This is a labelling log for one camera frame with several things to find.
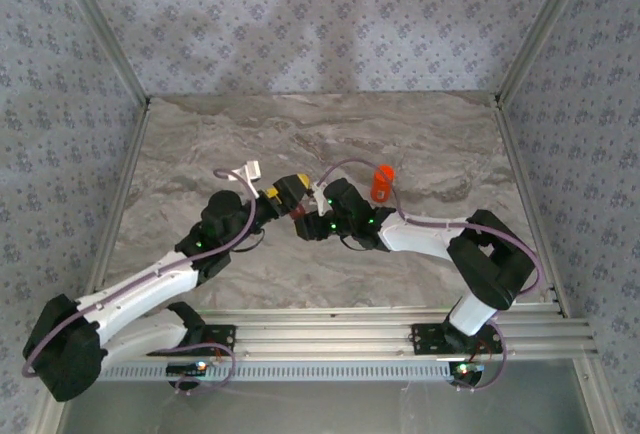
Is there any orange pill bottle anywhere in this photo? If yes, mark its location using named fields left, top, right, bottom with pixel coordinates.
left=370, top=164, right=398, bottom=203

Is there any small circuit board with LED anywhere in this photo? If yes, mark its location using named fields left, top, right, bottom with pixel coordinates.
left=448, top=361, right=487, bottom=378
left=166, top=361, right=209, bottom=376

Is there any grey metal panel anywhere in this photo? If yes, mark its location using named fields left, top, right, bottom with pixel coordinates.
left=59, top=378, right=596, bottom=434

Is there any aluminium table side rail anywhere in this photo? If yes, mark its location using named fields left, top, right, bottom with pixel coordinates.
left=492, top=98, right=574, bottom=318
left=77, top=98, right=152, bottom=323

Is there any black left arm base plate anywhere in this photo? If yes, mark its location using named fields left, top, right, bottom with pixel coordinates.
left=192, top=322, right=238, bottom=358

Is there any aluminium base frame rail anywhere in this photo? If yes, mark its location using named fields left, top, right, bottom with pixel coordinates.
left=94, top=307, right=600, bottom=361

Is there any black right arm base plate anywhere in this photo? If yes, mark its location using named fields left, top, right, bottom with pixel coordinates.
left=410, top=322, right=504, bottom=356

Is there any grey slotted cable duct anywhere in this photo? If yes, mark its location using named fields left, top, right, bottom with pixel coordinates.
left=97, top=359, right=457, bottom=383

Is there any aluminium corner post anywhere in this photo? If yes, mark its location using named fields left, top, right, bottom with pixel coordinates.
left=47, top=0, right=152, bottom=108
left=493, top=0, right=596, bottom=105

